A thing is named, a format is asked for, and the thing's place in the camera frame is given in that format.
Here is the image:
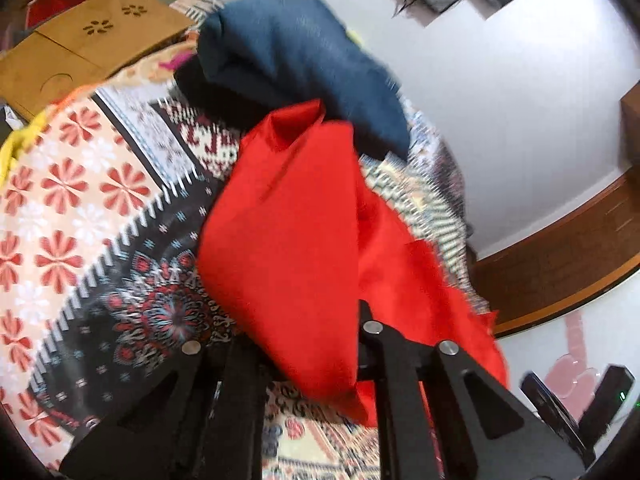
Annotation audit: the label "red zip jacket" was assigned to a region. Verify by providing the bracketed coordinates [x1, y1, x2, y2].
[197, 100, 508, 426]

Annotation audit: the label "brown wooden wardrobe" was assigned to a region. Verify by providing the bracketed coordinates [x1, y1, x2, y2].
[472, 86, 639, 336]

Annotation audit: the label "patchwork patterned bedspread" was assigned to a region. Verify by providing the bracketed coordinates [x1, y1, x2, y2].
[1, 84, 465, 479]

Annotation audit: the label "folded black garment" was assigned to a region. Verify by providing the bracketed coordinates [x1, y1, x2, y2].
[174, 55, 274, 132]

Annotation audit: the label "yellow fleece blanket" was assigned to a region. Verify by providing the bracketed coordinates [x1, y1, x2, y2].
[1, 105, 53, 183]

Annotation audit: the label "folded blue jeans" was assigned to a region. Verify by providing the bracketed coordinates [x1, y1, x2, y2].
[198, 0, 410, 159]

